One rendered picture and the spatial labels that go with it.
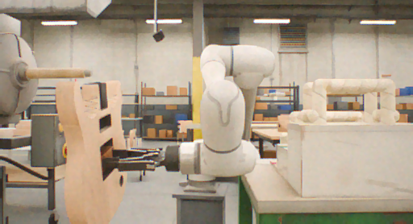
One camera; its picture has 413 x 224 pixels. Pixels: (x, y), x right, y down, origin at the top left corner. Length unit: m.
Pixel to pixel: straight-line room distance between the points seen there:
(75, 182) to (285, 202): 0.49
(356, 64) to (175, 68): 7.59
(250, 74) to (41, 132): 0.85
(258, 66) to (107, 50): 11.85
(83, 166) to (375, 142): 0.69
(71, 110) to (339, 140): 0.62
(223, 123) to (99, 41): 12.53
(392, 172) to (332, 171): 0.14
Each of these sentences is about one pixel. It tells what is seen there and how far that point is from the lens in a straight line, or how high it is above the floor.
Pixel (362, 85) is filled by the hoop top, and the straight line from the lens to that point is 0.77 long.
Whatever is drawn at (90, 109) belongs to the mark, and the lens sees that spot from 0.82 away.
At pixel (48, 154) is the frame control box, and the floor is 0.97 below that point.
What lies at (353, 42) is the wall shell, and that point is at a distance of 13.57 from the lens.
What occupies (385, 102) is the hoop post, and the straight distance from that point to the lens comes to 0.80.
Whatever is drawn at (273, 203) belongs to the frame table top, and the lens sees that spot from 0.70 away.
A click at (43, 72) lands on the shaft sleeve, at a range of 1.00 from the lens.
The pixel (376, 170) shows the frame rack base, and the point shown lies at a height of 0.99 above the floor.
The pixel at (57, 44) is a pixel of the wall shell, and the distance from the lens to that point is 13.86.
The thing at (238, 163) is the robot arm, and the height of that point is 1.00.
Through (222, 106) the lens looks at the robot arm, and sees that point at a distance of 0.65.
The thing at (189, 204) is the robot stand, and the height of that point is 0.65.
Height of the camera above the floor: 1.13
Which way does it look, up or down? 1 degrees up
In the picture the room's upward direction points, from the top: straight up
